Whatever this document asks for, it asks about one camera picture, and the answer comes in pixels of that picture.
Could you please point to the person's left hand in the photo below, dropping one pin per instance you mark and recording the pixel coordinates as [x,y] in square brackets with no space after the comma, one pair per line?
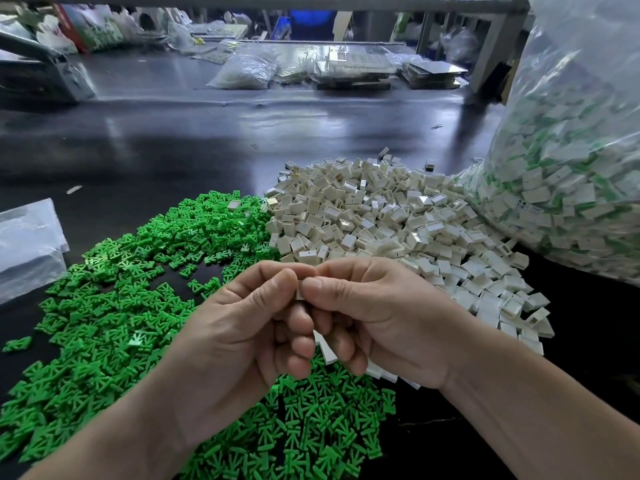
[235,350]

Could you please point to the person's right hand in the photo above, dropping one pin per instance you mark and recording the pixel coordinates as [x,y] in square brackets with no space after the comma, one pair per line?
[390,315]

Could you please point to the small white plastic part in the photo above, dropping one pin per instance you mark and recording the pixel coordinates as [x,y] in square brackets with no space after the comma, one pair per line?
[326,350]

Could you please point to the pile of white plastic caps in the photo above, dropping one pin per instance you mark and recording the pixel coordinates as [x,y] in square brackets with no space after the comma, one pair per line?
[400,205]

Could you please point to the pile of green plastic clips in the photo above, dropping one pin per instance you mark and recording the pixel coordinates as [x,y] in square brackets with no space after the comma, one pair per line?
[90,310]

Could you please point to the clear plastic bag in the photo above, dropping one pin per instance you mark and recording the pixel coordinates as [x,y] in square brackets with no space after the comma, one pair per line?
[570,180]

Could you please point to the person's left forearm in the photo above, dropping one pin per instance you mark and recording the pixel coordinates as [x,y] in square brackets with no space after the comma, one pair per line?
[95,450]

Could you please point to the person's right forearm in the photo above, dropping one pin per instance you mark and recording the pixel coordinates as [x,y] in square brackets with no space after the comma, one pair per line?
[545,425]

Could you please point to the small green plastic part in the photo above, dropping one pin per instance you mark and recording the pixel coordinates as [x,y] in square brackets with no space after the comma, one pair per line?
[17,344]

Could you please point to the small clear bag of parts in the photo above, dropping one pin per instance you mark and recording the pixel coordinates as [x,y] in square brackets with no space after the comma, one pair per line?
[243,71]

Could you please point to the stack of clear flat bags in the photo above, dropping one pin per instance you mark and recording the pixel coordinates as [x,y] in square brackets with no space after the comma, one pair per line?
[30,250]

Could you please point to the dark flat tray stack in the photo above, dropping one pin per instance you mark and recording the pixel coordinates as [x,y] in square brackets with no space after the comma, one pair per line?
[434,73]

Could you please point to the blue crate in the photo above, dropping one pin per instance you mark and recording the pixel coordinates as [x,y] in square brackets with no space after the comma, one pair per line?
[308,23]

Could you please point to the grey metal horizontal bar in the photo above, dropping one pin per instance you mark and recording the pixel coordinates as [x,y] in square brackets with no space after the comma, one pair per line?
[300,3]

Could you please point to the grey heat sealer machine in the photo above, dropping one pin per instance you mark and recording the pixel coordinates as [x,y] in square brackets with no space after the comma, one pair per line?
[45,73]

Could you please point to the grey metal slanted post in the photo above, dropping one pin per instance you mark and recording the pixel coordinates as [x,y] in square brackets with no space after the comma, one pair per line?
[497,40]

